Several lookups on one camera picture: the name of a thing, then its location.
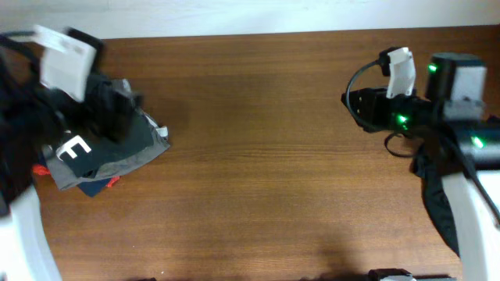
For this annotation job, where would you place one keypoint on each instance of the dark green t-shirt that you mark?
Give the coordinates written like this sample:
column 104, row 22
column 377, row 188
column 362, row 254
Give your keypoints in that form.
column 100, row 158

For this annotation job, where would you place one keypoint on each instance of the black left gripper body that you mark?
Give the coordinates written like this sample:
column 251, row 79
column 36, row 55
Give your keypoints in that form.
column 90, row 117

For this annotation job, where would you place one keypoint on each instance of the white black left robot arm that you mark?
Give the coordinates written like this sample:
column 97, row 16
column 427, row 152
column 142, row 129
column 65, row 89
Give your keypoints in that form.
column 64, row 92

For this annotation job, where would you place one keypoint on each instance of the grey folded trousers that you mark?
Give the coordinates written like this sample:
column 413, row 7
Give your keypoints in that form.
column 117, row 137

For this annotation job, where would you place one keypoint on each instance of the orange folded garment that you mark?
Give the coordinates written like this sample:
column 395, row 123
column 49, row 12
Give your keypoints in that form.
column 44, row 171

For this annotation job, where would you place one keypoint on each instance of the navy folded garment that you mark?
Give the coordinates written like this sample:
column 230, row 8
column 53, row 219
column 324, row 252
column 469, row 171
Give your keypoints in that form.
column 91, row 187

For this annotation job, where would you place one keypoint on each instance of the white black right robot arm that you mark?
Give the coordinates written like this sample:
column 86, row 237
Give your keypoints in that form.
column 458, row 156

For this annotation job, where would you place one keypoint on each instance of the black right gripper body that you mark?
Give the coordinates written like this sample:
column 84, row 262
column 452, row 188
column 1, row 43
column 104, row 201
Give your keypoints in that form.
column 403, row 113

